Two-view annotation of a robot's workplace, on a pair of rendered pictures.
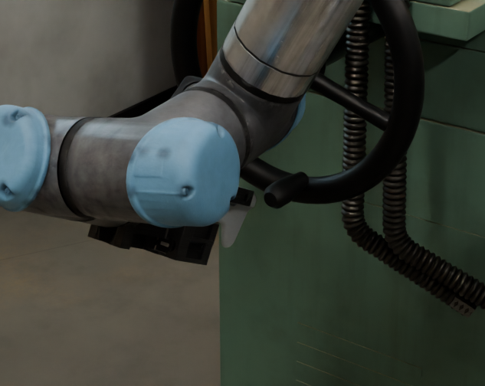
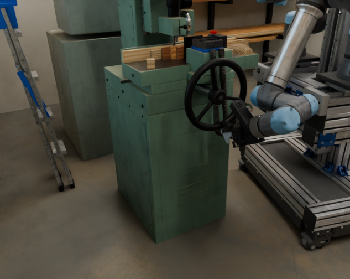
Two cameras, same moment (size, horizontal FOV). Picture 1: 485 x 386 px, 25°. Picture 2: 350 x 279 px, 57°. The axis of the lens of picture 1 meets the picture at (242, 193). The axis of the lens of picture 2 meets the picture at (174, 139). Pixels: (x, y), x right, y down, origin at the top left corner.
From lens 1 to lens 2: 1.27 m
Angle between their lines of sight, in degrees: 56
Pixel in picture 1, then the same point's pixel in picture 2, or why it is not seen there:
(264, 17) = (288, 71)
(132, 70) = not seen: outside the picture
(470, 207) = not seen: hidden behind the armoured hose
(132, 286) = (31, 230)
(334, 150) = (184, 122)
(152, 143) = (310, 100)
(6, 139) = (293, 114)
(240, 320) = (159, 184)
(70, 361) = (56, 257)
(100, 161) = (304, 109)
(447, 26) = (231, 76)
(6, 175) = (298, 122)
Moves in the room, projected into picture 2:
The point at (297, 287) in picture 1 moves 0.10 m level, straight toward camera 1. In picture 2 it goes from (176, 164) to (196, 169)
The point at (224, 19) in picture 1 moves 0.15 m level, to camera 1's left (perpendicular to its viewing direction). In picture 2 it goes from (150, 101) to (130, 113)
